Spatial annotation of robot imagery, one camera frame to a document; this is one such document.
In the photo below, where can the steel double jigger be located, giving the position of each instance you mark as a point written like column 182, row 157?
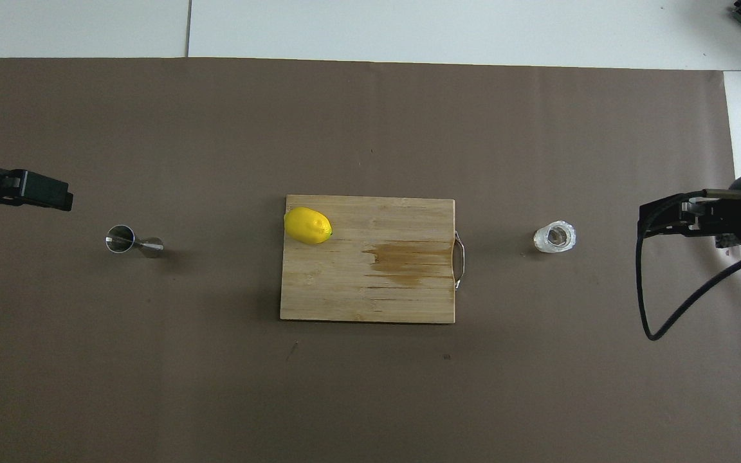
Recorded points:
column 121, row 239

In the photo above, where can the clear glass cup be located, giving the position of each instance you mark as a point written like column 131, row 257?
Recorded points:
column 554, row 238

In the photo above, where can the brown paper table mat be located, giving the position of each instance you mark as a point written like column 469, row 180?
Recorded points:
column 152, row 354

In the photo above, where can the yellow lemon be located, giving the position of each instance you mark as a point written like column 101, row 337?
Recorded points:
column 306, row 225

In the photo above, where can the wooden cutting board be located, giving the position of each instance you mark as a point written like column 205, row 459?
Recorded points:
column 409, row 215

